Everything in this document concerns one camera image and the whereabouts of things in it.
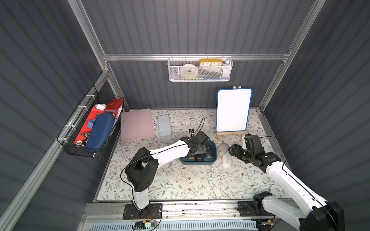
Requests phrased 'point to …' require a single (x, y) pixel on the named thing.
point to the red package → (113, 106)
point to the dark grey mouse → (209, 151)
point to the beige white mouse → (222, 148)
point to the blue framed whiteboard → (232, 109)
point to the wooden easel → (241, 133)
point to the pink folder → (136, 125)
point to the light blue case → (165, 125)
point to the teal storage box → (207, 161)
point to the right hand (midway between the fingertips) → (236, 149)
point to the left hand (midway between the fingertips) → (198, 149)
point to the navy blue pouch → (103, 124)
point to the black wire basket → (68, 134)
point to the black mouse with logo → (199, 157)
